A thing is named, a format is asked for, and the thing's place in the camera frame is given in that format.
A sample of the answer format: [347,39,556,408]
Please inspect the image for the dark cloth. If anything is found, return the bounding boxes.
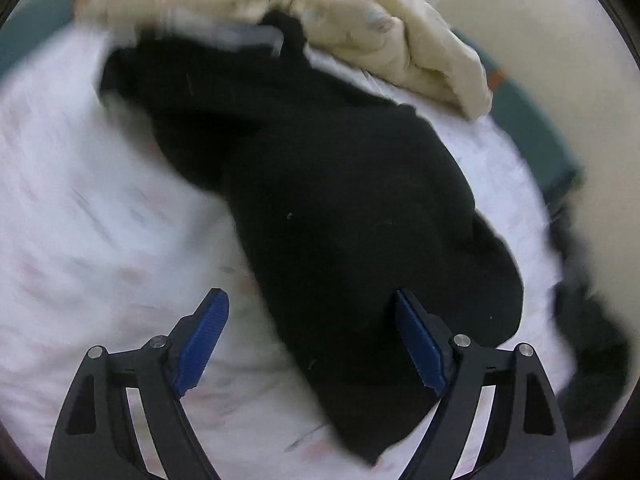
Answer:
[547,205,633,443]

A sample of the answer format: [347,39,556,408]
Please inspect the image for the white floral bed sheet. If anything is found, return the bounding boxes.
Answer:
[0,25,576,480]

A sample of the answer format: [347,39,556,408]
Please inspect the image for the black pants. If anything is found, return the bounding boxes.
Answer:
[97,10,526,466]

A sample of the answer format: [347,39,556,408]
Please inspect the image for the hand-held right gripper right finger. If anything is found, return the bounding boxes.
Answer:
[390,288,573,480]

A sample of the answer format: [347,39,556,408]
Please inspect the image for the cream quilted duvet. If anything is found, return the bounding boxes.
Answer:
[75,0,496,121]

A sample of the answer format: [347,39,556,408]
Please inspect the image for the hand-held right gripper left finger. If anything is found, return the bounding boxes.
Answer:
[45,287,231,480]

